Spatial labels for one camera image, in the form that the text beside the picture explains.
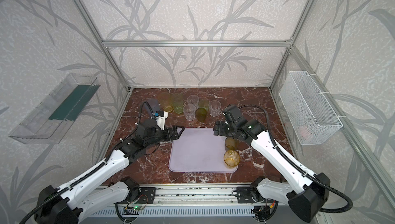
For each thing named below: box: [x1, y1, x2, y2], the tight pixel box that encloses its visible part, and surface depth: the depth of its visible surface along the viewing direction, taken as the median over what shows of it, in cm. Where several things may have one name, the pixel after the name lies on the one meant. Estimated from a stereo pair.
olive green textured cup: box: [195, 107, 208, 123], surface depth 103 cm
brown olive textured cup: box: [224, 136, 240, 152], surface depth 89 cm
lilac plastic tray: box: [168, 127, 239, 174], surface depth 87 cm
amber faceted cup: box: [223, 150, 241, 169], surface depth 86 cm
